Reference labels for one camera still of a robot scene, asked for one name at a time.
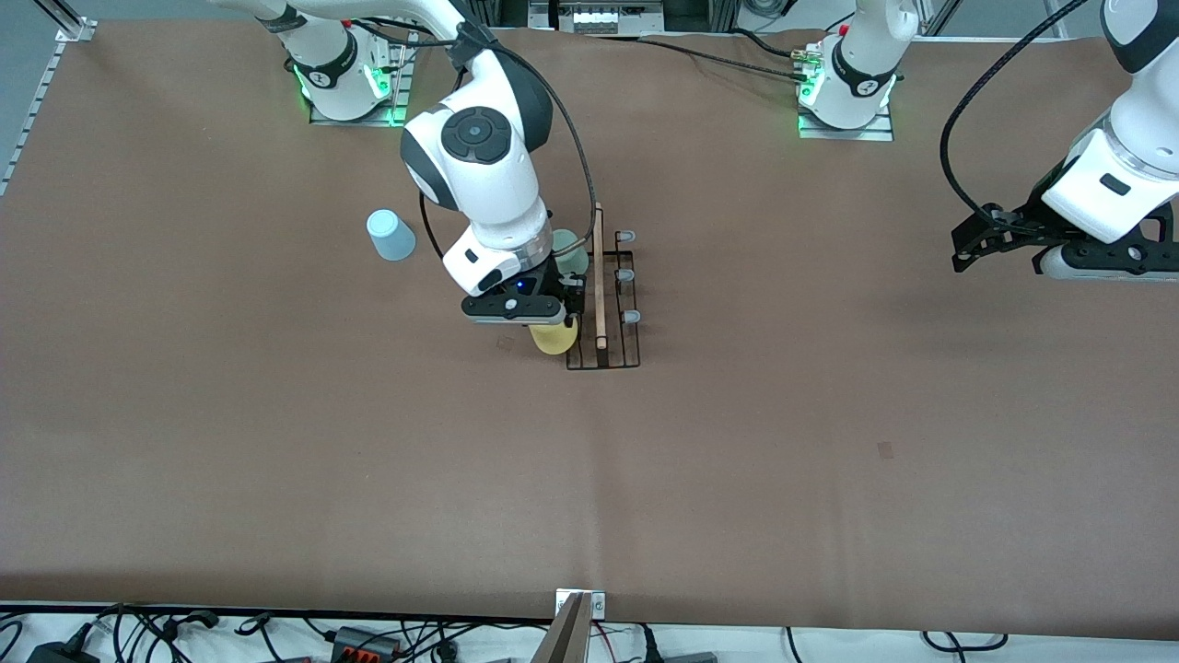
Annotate black wire cup holder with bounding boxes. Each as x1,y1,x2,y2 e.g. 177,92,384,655
553,203,643,372

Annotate pale green plastic cup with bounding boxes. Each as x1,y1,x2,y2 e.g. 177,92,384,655
551,228,591,277

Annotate yellow plastic cup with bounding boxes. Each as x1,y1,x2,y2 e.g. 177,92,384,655
528,313,580,356

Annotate light blue plastic cup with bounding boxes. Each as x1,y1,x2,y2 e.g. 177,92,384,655
367,209,417,262

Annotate brown table mat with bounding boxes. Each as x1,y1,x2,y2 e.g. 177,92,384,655
0,20,1163,641

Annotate white power strip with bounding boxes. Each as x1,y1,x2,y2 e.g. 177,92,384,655
557,3,666,36

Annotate black orange connector block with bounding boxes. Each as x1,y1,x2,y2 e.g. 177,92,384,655
332,626,403,662

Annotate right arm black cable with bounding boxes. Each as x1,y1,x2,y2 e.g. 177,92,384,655
419,20,600,270

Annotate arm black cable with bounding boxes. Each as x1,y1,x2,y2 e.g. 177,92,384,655
419,20,600,270
940,0,1093,222

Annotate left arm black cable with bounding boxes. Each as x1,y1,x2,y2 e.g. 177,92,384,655
940,0,1093,222

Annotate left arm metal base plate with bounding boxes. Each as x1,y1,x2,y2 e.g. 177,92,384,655
798,97,895,142

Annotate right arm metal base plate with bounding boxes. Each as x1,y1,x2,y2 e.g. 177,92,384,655
309,35,413,127

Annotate black base power cable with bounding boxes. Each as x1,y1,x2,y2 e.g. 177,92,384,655
589,32,816,86

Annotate small metal edge bracket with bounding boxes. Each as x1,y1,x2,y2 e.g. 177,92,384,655
555,589,607,620

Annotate brown slanted post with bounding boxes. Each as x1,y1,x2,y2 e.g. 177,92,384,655
532,592,591,663

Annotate black looped floor cable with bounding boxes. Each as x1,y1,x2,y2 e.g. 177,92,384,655
921,631,1010,654

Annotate aluminium side rail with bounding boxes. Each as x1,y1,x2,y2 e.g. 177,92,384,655
0,41,71,199

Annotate aluminium frame profile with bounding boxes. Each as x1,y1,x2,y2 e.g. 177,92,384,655
35,0,99,43

